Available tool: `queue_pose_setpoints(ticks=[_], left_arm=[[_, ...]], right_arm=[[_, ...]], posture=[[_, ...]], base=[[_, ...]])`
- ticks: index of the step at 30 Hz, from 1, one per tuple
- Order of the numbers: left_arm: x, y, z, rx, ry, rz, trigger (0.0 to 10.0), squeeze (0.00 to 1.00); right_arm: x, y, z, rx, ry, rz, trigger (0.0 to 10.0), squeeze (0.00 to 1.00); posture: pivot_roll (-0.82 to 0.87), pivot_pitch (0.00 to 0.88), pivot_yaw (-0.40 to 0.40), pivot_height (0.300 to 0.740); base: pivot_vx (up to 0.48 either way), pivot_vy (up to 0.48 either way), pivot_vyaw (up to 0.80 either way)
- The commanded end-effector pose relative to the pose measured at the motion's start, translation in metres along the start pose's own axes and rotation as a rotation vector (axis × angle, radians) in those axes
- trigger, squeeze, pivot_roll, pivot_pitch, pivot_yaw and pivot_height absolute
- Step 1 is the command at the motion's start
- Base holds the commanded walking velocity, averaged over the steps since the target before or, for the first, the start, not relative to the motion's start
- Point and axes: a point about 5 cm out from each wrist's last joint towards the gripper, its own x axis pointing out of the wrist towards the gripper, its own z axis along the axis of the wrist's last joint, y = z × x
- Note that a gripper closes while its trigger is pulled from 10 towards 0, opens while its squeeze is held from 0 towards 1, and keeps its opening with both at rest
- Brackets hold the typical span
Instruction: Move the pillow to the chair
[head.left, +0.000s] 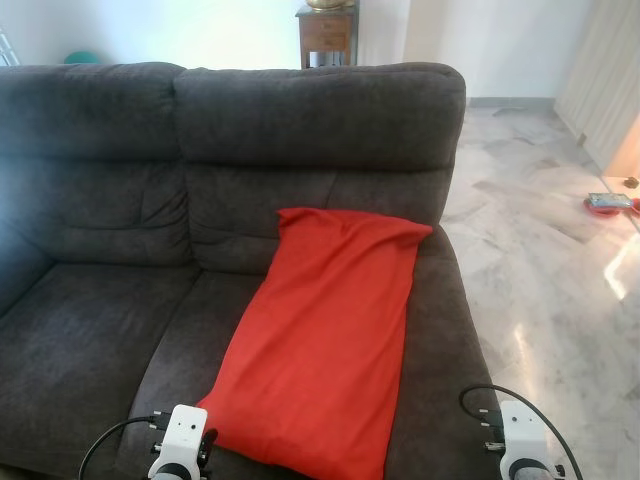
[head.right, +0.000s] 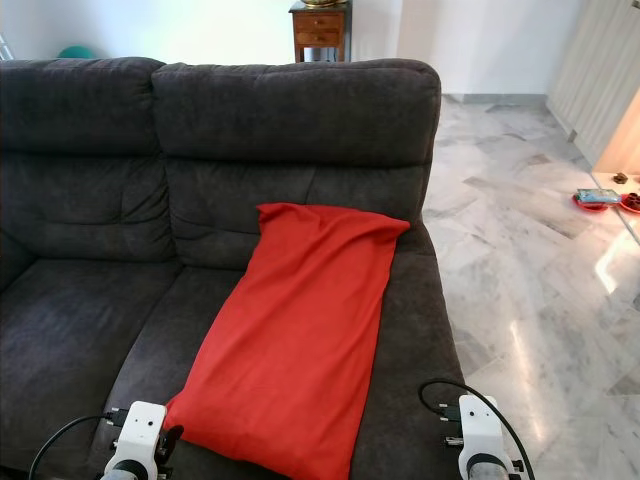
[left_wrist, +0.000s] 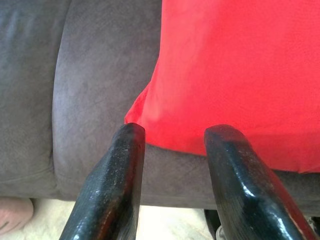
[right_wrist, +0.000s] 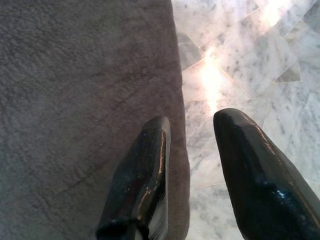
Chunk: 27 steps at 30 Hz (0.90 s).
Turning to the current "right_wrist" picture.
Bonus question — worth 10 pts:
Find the grey-brown fabric sofa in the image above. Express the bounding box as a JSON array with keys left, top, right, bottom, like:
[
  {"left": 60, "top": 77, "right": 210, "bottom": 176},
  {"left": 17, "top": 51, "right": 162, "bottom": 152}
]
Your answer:
[{"left": 0, "top": 0, "right": 192, "bottom": 240}]

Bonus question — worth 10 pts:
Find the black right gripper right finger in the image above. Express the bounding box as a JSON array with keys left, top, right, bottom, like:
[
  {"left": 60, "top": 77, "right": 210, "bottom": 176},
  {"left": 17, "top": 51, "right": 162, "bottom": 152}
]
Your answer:
[{"left": 212, "top": 107, "right": 320, "bottom": 240}]

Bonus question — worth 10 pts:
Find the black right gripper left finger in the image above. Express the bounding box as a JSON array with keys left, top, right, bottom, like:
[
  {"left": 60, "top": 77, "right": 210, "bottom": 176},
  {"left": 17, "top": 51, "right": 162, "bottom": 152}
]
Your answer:
[{"left": 95, "top": 115, "right": 172, "bottom": 240}]

